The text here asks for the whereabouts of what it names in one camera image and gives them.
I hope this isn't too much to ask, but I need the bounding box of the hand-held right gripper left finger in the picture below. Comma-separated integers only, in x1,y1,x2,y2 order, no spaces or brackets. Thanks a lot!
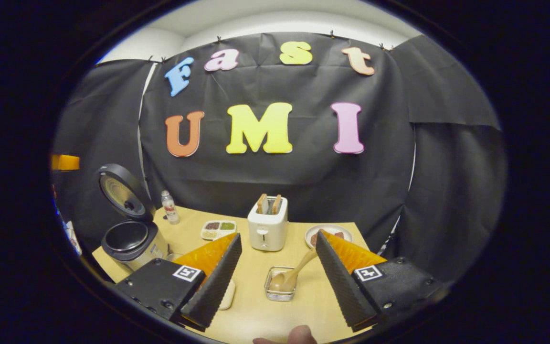
113,233,243,333

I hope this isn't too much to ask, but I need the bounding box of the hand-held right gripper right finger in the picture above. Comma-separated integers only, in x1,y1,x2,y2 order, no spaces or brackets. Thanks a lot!
316,230,447,333

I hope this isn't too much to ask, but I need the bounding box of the wooden spoon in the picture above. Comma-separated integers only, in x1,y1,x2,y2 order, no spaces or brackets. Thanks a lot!
269,247,318,293

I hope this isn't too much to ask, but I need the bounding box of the black rice cooker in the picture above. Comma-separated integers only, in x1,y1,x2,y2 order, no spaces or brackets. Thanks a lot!
96,163,169,272

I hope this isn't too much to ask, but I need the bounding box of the white divided spice dish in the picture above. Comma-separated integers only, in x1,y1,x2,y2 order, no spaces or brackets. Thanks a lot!
201,220,237,241

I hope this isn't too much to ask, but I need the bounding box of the white round plate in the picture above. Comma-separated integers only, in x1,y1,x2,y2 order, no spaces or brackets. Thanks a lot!
305,224,353,249

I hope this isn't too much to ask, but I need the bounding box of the white toaster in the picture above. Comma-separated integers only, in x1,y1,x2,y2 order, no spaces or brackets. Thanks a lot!
247,196,289,252

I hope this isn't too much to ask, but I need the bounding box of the small clear water bottle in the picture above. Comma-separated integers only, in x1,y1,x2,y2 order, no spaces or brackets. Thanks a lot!
161,190,180,225

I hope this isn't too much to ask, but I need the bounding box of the black backdrop cloth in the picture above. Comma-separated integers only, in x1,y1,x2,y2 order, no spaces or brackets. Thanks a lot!
53,32,507,282

